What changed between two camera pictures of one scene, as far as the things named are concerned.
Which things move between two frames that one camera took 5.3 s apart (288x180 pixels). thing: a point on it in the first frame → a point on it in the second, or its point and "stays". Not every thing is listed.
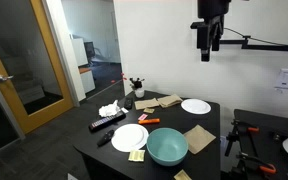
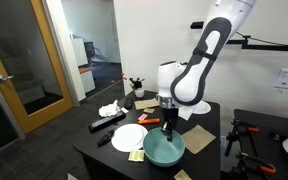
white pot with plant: [137, 86] stays
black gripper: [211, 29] → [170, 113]
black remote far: [128, 103] stays
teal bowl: [167, 146] stays
